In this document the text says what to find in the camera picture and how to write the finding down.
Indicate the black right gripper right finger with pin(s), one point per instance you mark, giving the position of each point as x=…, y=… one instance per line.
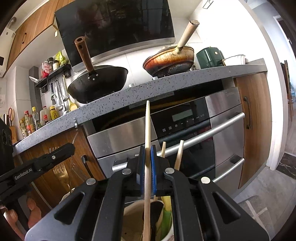
x=164, y=178

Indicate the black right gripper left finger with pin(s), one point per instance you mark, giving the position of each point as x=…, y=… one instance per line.
x=133, y=184

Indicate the cream chopstick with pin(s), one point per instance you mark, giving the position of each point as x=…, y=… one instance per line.
x=163, y=149
x=179, y=155

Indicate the wooden chopstick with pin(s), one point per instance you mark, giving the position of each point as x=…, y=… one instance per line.
x=147, y=176

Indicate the gold fork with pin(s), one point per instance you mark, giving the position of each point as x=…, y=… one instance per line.
x=62, y=175

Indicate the yellow tulip plastic utensil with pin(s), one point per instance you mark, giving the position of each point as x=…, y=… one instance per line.
x=167, y=217

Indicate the person's left hand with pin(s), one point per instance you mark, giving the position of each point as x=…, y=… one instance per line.
x=22, y=214

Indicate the black spoon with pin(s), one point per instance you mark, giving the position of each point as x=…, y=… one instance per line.
x=156, y=209

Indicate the wooden cabinet door left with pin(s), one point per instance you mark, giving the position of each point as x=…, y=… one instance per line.
x=49, y=189

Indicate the wooden cabinet door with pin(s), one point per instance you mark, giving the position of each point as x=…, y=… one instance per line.
x=49, y=189
x=255, y=100

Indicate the stainless steel oven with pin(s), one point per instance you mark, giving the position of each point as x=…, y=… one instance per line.
x=211, y=128

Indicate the yellow oil bottle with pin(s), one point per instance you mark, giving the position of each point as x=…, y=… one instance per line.
x=53, y=112

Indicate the grey plaid tablecloth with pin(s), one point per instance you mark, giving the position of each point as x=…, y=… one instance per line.
x=258, y=210

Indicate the rusty frying pan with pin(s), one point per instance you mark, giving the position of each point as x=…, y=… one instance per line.
x=175, y=59

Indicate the wooden cabinet door right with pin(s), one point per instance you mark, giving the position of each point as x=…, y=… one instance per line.
x=255, y=100

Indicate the green air fryer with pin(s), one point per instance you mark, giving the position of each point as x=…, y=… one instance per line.
x=210, y=57

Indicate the wooden chair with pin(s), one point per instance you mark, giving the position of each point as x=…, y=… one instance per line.
x=285, y=71

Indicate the black range hood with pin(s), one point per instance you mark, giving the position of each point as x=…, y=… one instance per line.
x=113, y=27

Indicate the black wall shelf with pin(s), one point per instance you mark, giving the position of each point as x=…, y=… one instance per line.
x=65, y=70

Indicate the black wok wooden handle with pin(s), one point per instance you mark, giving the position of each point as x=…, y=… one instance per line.
x=95, y=82

